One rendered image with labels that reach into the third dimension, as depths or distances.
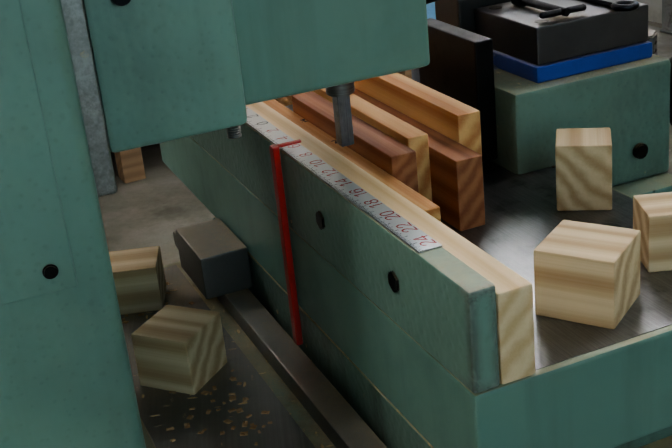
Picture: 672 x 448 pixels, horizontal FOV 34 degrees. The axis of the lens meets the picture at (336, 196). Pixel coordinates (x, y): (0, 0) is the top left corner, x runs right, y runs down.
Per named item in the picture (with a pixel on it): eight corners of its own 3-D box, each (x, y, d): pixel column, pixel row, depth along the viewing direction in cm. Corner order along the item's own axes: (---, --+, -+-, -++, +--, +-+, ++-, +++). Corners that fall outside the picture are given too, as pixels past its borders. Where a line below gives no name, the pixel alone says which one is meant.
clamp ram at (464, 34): (567, 141, 82) (565, 23, 78) (480, 163, 79) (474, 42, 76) (503, 112, 89) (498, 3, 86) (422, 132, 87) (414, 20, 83)
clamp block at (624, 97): (674, 174, 83) (676, 58, 80) (522, 216, 78) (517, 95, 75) (561, 125, 96) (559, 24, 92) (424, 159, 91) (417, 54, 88)
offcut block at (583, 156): (557, 191, 74) (556, 128, 73) (610, 190, 73) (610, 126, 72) (556, 211, 71) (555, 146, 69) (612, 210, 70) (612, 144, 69)
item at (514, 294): (537, 375, 53) (534, 282, 51) (501, 387, 52) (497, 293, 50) (187, 95, 105) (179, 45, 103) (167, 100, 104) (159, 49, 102)
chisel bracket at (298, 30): (434, 89, 70) (426, -45, 66) (226, 136, 65) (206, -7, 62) (383, 66, 76) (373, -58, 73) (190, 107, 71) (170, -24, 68)
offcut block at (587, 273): (640, 294, 60) (641, 229, 58) (614, 330, 56) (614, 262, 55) (564, 281, 62) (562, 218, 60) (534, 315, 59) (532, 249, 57)
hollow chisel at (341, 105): (354, 144, 72) (347, 70, 70) (342, 147, 72) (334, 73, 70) (348, 140, 73) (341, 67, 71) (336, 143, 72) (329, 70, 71)
